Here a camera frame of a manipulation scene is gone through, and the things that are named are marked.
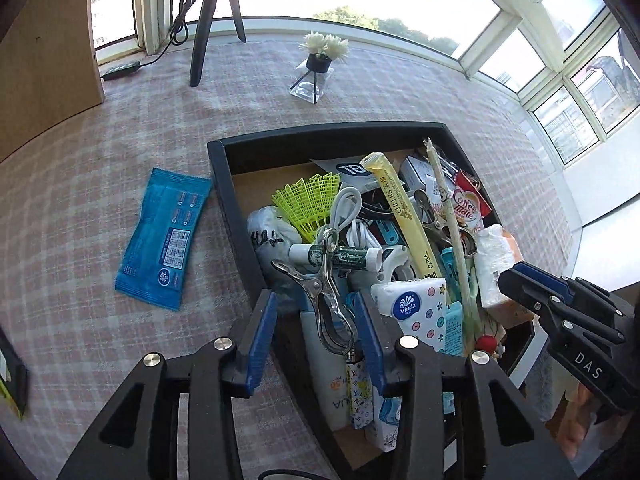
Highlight small black labelled box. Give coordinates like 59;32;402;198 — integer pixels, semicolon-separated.
0;327;28;421

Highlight black storage box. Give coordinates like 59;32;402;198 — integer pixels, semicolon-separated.
206;121;536;471

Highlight white orange tissue pack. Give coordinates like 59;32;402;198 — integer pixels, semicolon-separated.
472;224;536;328

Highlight green plastic shuttlecock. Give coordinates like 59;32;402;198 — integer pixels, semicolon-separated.
271;172;342;245

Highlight plaid cloth covered desktop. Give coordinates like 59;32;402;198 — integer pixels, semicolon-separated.
0;35;586;480

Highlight brown wooden board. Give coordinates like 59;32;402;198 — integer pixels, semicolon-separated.
0;0;106;163

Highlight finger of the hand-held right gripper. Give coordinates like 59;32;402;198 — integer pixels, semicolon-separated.
497;270;626;346
512;261;626;332

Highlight white red-print sachet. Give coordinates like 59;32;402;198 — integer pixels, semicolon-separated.
451;170;490;233

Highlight small patterned tissue pack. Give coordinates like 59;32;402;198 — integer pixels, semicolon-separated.
365;410;401;453

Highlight blue correction tape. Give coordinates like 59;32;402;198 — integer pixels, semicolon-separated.
377;394;403;423

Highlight patterned lighter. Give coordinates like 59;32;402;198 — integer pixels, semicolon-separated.
345;350;376;429

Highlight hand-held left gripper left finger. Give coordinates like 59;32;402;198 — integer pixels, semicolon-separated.
57;289;278;480

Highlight black power adapter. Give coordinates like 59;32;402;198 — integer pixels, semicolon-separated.
101;60;142;82

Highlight blue wet wipes packet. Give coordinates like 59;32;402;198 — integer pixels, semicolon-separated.
114;167;214;312

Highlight white tape dispenser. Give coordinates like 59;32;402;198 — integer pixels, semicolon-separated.
377;245;416;283

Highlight small silver metal clip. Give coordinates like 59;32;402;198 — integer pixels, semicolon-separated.
414;187;481;261

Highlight silver metal clamp clip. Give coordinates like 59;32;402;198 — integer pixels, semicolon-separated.
270;227;360;356

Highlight star-print tissue pack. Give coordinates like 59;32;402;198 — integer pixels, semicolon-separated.
370;277;449;356

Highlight black white label packet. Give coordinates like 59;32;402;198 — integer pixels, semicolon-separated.
312;157;373;183

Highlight glass vase with white flowers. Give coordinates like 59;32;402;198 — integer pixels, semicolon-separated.
289;31;351;105

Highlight long yellow stick packet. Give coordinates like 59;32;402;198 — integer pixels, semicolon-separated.
361;152;447;281

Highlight black cable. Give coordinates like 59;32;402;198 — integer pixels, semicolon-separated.
140;0;193;68

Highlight teal card packet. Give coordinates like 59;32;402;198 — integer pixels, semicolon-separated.
442;301;467;358

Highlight white charging cable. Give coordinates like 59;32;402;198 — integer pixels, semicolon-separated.
327;186;383;251

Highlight small red toy figure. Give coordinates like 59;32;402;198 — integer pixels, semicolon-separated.
472;332;506;361

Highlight green lip balm tube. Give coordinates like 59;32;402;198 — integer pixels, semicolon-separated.
288;242;385;272

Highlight black tripod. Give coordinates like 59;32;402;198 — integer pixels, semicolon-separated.
172;0;247;88

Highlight white sunscreen tube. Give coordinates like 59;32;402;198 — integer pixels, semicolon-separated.
299;310;353;433

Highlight crumpled white plastic bag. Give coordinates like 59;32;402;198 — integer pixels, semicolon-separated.
246;206;303;311

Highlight paper-wrapped chopsticks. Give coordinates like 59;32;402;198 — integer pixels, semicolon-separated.
422;137;483;358

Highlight white window frame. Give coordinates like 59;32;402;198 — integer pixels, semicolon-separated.
90;0;640;231

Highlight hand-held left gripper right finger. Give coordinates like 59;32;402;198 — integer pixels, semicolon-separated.
352;290;578;480

